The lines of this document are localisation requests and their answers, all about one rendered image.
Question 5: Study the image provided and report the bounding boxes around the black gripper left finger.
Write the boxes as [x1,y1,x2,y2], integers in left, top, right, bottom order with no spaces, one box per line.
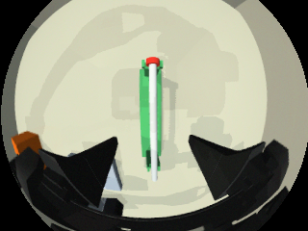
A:
[38,136,118,208]

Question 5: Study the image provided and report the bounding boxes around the white tapered pin with red cap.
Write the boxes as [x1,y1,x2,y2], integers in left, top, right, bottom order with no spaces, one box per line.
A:
[146,57,161,181]

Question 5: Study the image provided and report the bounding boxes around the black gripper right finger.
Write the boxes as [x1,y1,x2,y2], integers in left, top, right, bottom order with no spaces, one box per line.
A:
[188,135,266,201]

